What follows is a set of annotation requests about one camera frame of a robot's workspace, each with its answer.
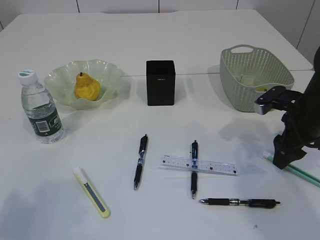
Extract black gel pen left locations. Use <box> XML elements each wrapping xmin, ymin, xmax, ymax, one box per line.
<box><xmin>133</xmin><ymin>134</ymin><xmax>148</xmax><ymax>191</ymax></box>

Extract black square pen holder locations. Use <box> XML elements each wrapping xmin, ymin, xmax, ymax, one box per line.
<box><xmin>146</xmin><ymin>60</ymin><xmax>176</xmax><ymax>106</ymax></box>

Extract clear plastic ruler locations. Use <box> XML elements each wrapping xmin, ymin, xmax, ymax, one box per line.
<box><xmin>159</xmin><ymin>155</ymin><xmax>238</xmax><ymax>176</ymax></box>

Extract green white mechanical pencil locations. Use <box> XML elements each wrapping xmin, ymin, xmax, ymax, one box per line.
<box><xmin>262</xmin><ymin>150</ymin><xmax>320</xmax><ymax>188</ymax></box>

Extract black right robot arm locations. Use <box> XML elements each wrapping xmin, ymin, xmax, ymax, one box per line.
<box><xmin>272</xmin><ymin>50</ymin><xmax>320</xmax><ymax>169</ymax></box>

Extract green wavy glass plate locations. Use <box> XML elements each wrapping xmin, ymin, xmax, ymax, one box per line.
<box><xmin>44</xmin><ymin>59</ymin><xmax>124</xmax><ymax>110</ymax></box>

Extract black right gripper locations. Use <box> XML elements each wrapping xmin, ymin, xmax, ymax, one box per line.
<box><xmin>272</xmin><ymin>112</ymin><xmax>320</xmax><ymax>169</ymax></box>

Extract black gel pen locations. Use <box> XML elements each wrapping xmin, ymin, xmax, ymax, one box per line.
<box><xmin>190</xmin><ymin>140</ymin><xmax>198</xmax><ymax>200</ymax></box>
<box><xmin>198</xmin><ymin>198</ymin><xmax>281</xmax><ymax>209</ymax></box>
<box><xmin>133</xmin><ymin>134</ymin><xmax>148</xmax><ymax>191</ymax></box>

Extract yellow utility knife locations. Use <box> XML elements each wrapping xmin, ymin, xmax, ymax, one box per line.
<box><xmin>73</xmin><ymin>167</ymin><xmax>111</xmax><ymax>219</ymax></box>

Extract green woven plastic basket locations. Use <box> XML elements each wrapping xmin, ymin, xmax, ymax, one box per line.
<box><xmin>219</xmin><ymin>44</ymin><xmax>295</xmax><ymax>113</ymax></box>

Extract black gel pen bottom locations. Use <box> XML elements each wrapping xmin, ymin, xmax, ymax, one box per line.
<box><xmin>198</xmin><ymin>198</ymin><xmax>281</xmax><ymax>209</ymax></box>

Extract yellow pear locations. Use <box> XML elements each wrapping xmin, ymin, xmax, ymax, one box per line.
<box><xmin>74</xmin><ymin>72</ymin><xmax>101</xmax><ymax>101</ymax></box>

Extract clear plastic water bottle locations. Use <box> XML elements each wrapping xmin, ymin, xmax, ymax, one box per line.
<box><xmin>18</xmin><ymin>69</ymin><xmax>64</xmax><ymax>144</ymax></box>

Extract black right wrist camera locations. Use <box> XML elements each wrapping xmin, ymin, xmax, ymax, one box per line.
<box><xmin>253</xmin><ymin>85</ymin><xmax>303</xmax><ymax>115</ymax></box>

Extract black gel pen middle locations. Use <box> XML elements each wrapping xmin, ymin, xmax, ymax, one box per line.
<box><xmin>190</xmin><ymin>140</ymin><xmax>198</xmax><ymax>200</ymax></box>

